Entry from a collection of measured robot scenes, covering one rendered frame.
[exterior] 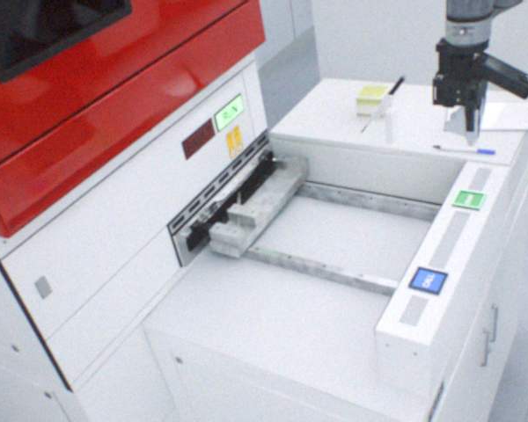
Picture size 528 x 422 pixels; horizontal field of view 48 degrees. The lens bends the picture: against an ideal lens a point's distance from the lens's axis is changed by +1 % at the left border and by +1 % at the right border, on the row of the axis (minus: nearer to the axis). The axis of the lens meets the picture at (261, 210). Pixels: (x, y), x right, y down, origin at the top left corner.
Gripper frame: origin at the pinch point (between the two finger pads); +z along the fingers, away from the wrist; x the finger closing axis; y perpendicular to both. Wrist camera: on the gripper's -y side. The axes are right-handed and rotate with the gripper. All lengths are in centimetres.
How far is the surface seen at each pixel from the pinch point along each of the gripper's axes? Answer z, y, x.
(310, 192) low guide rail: 27, 43, -8
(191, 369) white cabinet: 39, 47, 46
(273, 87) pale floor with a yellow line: 111, 193, -222
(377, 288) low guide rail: 27.2, 14.0, 19.1
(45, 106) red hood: -27, 53, 50
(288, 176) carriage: 23, 50, -8
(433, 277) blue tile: 14.1, 0.1, 25.0
